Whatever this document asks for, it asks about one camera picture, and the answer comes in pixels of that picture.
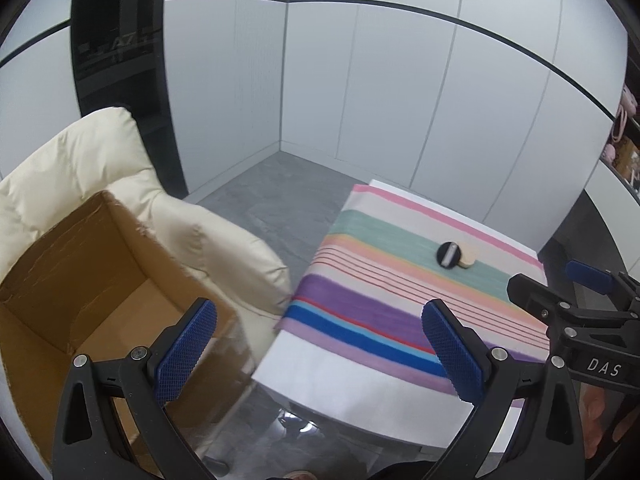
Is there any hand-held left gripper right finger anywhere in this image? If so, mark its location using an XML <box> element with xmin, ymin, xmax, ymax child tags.
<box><xmin>421</xmin><ymin>298</ymin><xmax>587</xmax><ymax>480</ymax></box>

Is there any cream padded armchair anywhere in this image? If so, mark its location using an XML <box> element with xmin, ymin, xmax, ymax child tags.
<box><xmin>0</xmin><ymin>106</ymin><xmax>293</xmax><ymax>318</ymax></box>

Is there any pink plush toy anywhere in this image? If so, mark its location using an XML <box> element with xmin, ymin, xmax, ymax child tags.
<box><xmin>617</xmin><ymin>85</ymin><xmax>640</xmax><ymax>117</ymax></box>

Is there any cardboard box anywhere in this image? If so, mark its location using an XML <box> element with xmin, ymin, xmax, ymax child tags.
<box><xmin>0</xmin><ymin>190</ymin><xmax>238</xmax><ymax>468</ymax></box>

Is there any striped colourful cloth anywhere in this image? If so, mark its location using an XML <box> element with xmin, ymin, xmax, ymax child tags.
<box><xmin>272</xmin><ymin>184</ymin><xmax>551</xmax><ymax>408</ymax></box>

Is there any person's right hand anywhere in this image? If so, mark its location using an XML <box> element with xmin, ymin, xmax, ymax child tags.
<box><xmin>581</xmin><ymin>384</ymin><xmax>610</xmax><ymax>441</ymax></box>

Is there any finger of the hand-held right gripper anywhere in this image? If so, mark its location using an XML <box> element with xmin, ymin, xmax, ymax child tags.
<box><xmin>566</xmin><ymin>260</ymin><xmax>640</xmax><ymax>311</ymax></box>
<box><xmin>506</xmin><ymin>273</ymin><xmax>591</xmax><ymax>331</ymax></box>

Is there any black round disc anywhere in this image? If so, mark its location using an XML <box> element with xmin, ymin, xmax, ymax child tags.
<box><xmin>436</xmin><ymin>241</ymin><xmax>463</xmax><ymax>271</ymax></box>

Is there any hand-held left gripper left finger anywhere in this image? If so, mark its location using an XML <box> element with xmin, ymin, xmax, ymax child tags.
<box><xmin>54</xmin><ymin>298</ymin><xmax>219</xmax><ymax>480</ymax></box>

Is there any black glossy cabinet panel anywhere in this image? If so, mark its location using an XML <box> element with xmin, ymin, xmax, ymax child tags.
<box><xmin>70</xmin><ymin>0</ymin><xmax>188</xmax><ymax>196</ymax></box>

